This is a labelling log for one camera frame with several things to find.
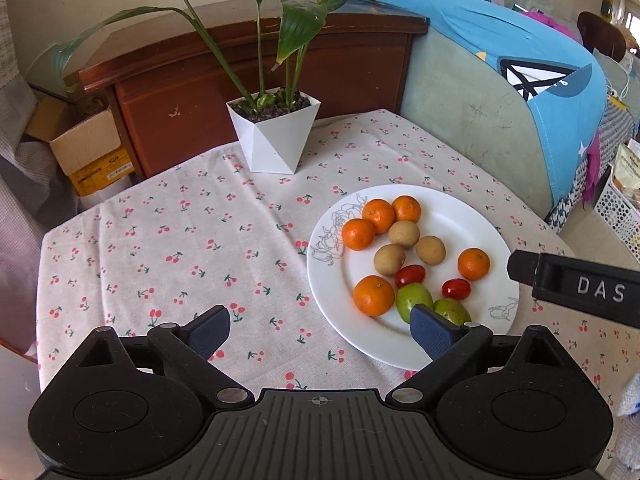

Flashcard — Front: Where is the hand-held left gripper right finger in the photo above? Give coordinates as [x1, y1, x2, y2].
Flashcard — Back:
[391, 304, 587, 407]

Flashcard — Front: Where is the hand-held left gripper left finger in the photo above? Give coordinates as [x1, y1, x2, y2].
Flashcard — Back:
[65, 304, 256, 408]

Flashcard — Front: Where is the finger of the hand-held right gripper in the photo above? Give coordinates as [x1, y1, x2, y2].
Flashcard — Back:
[506, 249, 542, 287]

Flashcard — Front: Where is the green jujube fruit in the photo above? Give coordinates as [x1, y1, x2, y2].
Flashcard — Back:
[395, 282, 435, 324]
[433, 298, 473, 327]

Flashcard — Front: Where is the red cherry tomato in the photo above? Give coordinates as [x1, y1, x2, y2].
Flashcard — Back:
[441, 278, 472, 301]
[394, 264, 427, 289]

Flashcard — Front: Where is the orange mandarin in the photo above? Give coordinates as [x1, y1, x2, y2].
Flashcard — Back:
[353, 275, 396, 317]
[391, 195, 422, 224]
[341, 218, 377, 252]
[361, 199, 396, 235]
[457, 248, 491, 282]

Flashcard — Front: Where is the white plate with line drawing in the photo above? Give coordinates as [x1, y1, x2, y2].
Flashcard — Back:
[306, 185, 521, 372]

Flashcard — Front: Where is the brown round longan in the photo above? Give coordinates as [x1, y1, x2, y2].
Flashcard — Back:
[373, 244, 407, 277]
[415, 235, 447, 266]
[388, 220, 421, 250]

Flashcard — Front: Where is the white perforated plastic basket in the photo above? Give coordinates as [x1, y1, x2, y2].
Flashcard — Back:
[592, 165, 640, 262]

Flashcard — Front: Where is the cherry print tablecloth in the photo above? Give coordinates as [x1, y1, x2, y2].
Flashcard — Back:
[35, 108, 640, 461]

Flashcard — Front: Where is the white knit cloth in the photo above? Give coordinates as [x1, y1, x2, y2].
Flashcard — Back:
[615, 370, 640, 419]

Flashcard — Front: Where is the purple cloth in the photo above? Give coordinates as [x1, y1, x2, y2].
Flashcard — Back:
[580, 132, 604, 207]

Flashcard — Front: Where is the dark checked blanket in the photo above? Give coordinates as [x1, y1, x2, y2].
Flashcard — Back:
[545, 100, 640, 234]

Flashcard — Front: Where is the grey-green sofa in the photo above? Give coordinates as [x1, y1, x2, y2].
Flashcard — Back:
[400, 30, 557, 217]

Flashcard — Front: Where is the white faceted plant pot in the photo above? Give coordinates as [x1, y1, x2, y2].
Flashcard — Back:
[226, 89, 321, 175]

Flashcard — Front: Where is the open cardboard box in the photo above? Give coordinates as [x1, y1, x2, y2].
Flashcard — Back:
[25, 95, 137, 197]

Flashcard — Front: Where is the dark wooden chair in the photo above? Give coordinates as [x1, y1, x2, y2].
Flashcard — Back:
[576, 10, 629, 64]

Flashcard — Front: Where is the brown wooden headboard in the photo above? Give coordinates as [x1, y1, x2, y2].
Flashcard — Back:
[79, 0, 431, 182]

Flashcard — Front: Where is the green leafy plant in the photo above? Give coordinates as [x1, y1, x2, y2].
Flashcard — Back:
[50, 0, 402, 112]

